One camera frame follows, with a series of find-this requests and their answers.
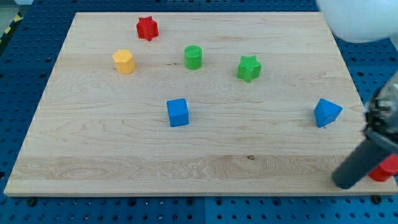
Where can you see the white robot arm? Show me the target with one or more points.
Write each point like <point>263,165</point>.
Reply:
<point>360,21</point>

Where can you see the blue triangle block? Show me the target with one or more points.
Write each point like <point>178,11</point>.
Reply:
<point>326,112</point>

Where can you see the blue cube block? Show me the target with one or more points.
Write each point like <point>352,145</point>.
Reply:
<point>178,112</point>

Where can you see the green cylinder block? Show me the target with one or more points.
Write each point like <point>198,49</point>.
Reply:
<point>193,57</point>

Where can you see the wooden board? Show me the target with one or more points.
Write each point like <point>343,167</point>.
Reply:
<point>99,133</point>

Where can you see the green star block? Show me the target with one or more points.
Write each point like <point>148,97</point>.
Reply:
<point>249,68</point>

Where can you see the yellow hexagon block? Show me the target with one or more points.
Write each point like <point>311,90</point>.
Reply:
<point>124,61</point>

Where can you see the red star block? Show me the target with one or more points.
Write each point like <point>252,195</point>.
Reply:
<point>147,28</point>

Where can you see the red cylinder block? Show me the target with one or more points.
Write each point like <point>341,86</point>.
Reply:
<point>386,169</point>

